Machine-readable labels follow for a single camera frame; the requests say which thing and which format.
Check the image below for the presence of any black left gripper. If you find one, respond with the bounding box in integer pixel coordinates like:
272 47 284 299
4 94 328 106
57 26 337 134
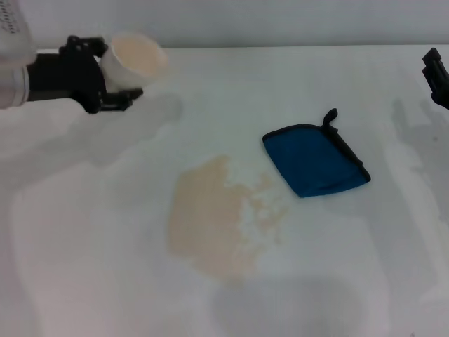
25 34 145 114

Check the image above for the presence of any white paper cup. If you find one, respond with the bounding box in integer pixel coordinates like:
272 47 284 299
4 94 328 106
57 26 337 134
99 30 169 91

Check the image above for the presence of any blue rag with black trim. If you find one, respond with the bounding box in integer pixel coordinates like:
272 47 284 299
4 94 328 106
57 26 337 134
262 107 372 199

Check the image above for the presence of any brown water stain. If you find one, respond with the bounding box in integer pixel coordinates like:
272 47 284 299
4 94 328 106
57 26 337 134
164 154 290 285

